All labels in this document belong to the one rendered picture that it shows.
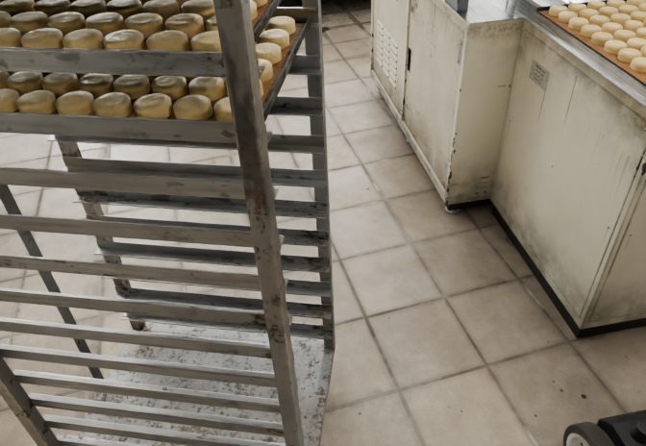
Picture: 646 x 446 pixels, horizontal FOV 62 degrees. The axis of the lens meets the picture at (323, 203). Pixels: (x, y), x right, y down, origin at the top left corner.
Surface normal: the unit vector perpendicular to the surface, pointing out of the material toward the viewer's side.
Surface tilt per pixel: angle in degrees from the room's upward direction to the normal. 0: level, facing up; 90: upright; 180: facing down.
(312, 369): 0
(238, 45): 90
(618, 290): 90
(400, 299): 0
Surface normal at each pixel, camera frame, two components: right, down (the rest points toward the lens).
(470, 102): 0.18, 0.60
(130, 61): -0.15, 0.62
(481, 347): -0.04, -0.78
